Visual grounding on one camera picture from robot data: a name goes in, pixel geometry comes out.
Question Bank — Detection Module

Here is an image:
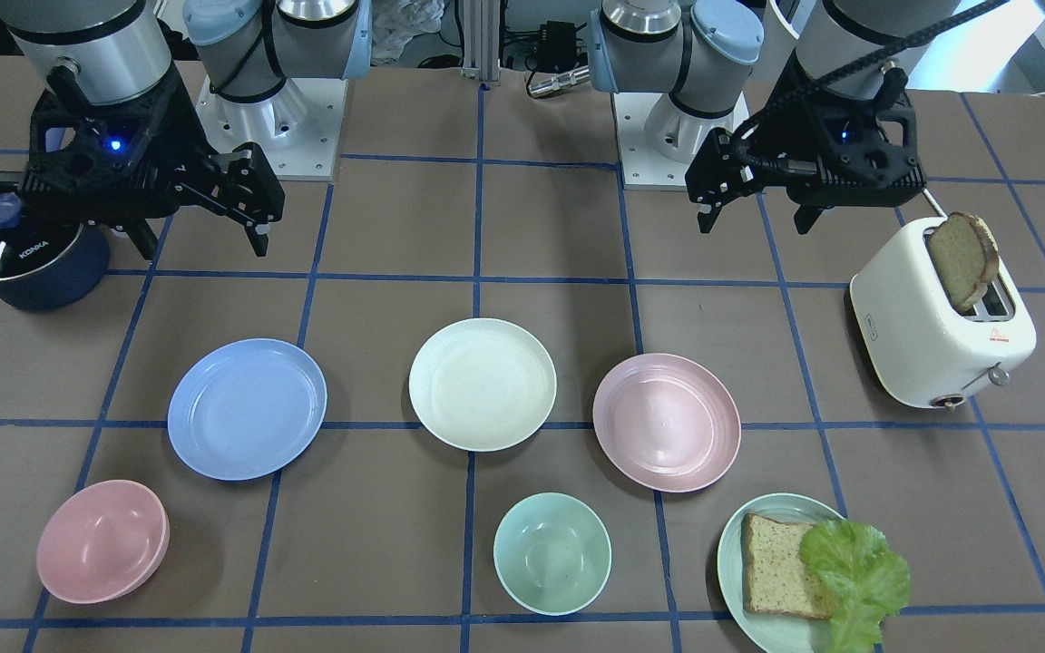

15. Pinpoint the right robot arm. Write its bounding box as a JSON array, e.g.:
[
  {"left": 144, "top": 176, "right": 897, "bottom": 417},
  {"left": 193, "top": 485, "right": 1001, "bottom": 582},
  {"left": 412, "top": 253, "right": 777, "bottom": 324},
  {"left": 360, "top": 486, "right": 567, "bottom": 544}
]
[{"left": 0, "top": 1, "right": 373, "bottom": 258}]

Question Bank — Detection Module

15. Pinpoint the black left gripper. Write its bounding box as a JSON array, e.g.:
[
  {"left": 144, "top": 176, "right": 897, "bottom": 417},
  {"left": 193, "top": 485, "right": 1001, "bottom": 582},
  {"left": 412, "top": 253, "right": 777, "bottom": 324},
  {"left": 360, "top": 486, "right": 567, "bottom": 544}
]
[{"left": 686, "top": 54, "right": 928, "bottom": 235}]

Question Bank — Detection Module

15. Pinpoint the white toaster power cord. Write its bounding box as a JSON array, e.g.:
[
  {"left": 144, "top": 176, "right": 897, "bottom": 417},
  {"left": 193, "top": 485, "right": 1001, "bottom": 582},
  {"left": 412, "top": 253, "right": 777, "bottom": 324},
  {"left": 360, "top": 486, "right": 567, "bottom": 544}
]
[{"left": 913, "top": 177, "right": 950, "bottom": 220}]

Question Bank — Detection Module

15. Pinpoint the dark blue saucepan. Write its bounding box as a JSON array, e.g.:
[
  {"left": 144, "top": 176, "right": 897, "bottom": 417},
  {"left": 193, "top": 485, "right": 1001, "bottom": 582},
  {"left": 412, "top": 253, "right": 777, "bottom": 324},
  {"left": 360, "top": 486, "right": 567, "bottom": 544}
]
[{"left": 0, "top": 221, "right": 111, "bottom": 313}]

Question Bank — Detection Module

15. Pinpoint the white toaster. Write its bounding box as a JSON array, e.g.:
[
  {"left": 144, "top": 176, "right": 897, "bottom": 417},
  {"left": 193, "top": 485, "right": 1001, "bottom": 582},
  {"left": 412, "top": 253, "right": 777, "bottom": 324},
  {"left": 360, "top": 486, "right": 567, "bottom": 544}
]
[{"left": 847, "top": 216, "right": 1037, "bottom": 409}]

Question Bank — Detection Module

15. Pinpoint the cream white plate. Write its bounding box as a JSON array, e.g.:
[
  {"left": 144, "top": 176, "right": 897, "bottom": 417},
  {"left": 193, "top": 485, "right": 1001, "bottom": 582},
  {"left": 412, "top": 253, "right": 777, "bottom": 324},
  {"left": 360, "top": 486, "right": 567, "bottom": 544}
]
[{"left": 409, "top": 318, "right": 557, "bottom": 452}]

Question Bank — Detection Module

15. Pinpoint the pink plate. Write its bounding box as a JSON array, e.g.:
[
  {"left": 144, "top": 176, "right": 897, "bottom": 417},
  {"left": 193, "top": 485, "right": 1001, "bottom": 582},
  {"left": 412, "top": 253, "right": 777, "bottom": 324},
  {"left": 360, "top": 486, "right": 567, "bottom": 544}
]
[{"left": 593, "top": 353, "right": 742, "bottom": 493}]

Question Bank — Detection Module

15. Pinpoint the green plate with food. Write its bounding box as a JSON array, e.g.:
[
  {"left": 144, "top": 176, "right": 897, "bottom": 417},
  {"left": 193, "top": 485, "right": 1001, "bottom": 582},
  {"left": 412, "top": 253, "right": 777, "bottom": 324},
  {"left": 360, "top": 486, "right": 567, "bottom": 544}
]
[{"left": 715, "top": 492, "right": 843, "bottom": 652}]

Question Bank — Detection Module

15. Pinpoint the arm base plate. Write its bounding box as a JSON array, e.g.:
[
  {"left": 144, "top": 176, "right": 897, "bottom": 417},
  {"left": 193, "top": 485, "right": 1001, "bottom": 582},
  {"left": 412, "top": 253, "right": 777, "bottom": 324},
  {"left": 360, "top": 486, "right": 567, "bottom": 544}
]
[
  {"left": 195, "top": 78, "right": 351, "bottom": 181},
  {"left": 612, "top": 93, "right": 749, "bottom": 191}
]

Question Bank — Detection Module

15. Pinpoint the bread slice on plate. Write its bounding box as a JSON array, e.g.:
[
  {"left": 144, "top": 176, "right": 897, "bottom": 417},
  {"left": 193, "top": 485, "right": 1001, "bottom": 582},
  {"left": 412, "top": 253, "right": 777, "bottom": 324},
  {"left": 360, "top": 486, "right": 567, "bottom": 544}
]
[{"left": 742, "top": 512, "right": 839, "bottom": 620}]

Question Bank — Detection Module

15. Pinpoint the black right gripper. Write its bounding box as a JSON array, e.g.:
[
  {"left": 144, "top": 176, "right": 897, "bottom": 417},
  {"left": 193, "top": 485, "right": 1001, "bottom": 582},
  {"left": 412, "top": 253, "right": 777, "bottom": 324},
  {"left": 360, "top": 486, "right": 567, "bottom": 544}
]
[{"left": 0, "top": 63, "right": 285, "bottom": 261}]

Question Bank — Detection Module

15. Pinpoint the toast slice in toaster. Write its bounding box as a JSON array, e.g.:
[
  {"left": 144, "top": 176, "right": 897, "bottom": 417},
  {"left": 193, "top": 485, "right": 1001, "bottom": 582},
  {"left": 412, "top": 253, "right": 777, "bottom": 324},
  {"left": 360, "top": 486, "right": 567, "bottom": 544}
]
[{"left": 926, "top": 211, "right": 1001, "bottom": 314}]

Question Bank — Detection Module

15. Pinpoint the glass pot lid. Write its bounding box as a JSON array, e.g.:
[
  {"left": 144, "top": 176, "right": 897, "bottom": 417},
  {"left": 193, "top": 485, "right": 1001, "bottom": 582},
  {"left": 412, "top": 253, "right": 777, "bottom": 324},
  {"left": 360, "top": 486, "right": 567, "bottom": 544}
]
[{"left": 0, "top": 193, "right": 83, "bottom": 280}]

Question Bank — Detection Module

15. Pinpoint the pink bowl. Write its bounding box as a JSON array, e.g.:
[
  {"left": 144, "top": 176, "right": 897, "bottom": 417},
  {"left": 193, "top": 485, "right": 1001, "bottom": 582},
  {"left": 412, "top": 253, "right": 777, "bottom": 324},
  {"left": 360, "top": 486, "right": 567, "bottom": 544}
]
[{"left": 34, "top": 479, "right": 171, "bottom": 605}]

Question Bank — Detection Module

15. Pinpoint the mint green bowl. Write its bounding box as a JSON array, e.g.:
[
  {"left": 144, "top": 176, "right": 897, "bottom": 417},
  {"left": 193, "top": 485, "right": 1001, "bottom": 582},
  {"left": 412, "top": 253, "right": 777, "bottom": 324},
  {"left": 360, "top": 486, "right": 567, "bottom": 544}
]
[{"left": 493, "top": 492, "right": 612, "bottom": 616}]

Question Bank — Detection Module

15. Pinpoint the blue plate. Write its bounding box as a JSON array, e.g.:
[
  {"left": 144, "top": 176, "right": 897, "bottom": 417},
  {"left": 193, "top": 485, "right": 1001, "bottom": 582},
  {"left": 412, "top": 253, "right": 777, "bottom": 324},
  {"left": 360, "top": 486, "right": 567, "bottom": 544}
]
[{"left": 166, "top": 339, "right": 328, "bottom": 481}]

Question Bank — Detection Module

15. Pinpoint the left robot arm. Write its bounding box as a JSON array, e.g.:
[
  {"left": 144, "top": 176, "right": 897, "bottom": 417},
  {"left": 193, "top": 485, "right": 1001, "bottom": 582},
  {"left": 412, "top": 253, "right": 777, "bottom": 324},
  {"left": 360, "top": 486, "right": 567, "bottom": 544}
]
[{"left": 588, "top": 1, "right": 962, "bottom": 234}]

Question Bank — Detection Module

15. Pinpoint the green lettuce leaf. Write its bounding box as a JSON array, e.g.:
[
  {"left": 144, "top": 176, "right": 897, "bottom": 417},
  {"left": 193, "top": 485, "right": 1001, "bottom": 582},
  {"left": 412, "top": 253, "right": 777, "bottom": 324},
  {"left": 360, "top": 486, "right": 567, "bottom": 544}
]
[{"left": 799, "top": 518, "right": 912, "bottom": 652}]

